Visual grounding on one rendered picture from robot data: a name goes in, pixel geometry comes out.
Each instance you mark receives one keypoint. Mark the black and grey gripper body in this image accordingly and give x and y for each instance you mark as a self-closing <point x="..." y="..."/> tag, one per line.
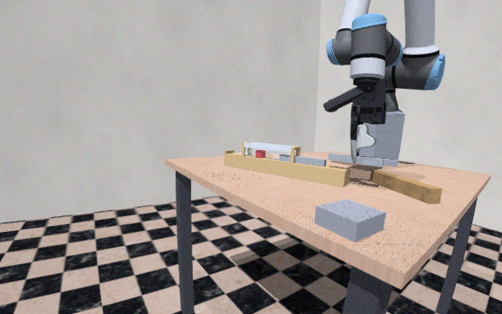
<point x="372" y="100"/>

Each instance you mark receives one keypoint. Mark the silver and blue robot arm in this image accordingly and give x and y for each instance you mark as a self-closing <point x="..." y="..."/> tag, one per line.
<point x="368" y="41"/>

